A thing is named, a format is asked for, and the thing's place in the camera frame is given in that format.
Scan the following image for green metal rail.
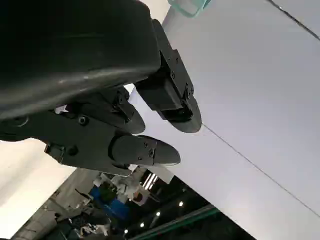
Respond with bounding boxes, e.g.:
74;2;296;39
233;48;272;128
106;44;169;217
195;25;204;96
133;204;221;240

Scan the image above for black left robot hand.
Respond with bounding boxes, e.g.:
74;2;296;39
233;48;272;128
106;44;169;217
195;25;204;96
0;0;203;177

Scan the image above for blue bin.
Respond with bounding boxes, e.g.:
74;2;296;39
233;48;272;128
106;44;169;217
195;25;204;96
89;184;131;222

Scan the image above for pale green mug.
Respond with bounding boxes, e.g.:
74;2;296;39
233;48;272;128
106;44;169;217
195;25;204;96
167;0;213;19

